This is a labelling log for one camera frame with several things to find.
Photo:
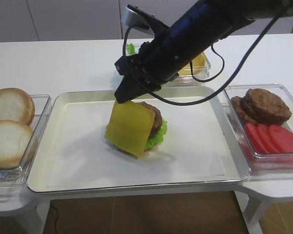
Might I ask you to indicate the yellow cheese slice stack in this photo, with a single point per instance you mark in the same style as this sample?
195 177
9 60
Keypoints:
198 65

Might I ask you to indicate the right tomato slice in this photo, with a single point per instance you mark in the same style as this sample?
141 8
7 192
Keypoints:
281 138

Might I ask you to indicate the back bun half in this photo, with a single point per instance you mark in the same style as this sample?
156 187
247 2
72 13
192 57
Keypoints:
16 105

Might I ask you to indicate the tomato slice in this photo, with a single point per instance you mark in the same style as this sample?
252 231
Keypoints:
281 138
251 132
263 133

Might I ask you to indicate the brown patty on burger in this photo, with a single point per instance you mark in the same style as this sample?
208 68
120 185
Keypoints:
157 124

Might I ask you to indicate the clear patty tomato container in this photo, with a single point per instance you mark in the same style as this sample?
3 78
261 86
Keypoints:
258 161

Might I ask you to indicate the clear bun container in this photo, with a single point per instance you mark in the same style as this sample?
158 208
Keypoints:
17 176

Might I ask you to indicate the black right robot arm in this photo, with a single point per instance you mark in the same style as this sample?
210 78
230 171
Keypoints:
212 20

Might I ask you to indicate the green lettuce in container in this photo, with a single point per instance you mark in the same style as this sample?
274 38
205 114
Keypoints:
130 49

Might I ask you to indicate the silver cream baking tray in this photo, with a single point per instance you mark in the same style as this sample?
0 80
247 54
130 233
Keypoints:
239 170

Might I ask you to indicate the white parchment paper sheet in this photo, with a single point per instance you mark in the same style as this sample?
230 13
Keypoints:
194 147

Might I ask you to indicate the clear lettuce cheese container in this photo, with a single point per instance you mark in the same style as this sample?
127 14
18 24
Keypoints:
187 79

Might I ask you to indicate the left tomato slice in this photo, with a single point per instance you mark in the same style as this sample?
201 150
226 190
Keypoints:
251 132

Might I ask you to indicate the middle tomato slice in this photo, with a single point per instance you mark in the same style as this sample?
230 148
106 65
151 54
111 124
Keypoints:
263 133

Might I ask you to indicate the bun half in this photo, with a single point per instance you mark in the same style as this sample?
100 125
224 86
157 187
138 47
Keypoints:
16 105
14 139

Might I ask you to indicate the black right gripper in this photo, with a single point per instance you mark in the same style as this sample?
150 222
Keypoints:
156 63

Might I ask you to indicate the left brown patty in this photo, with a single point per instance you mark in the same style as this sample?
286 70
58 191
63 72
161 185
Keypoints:
235 101

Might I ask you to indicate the top brown patty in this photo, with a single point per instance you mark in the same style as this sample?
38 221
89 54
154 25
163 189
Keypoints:
265 107

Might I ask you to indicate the front bun half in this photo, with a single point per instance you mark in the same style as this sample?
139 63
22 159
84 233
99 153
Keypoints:
14 139

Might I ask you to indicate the lower brown patty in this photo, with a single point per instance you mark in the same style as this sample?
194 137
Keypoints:
249 117

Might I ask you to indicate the green lettuce leaf on burger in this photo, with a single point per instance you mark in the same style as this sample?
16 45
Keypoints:
158 136

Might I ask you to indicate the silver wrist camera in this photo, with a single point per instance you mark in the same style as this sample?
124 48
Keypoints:
144 22

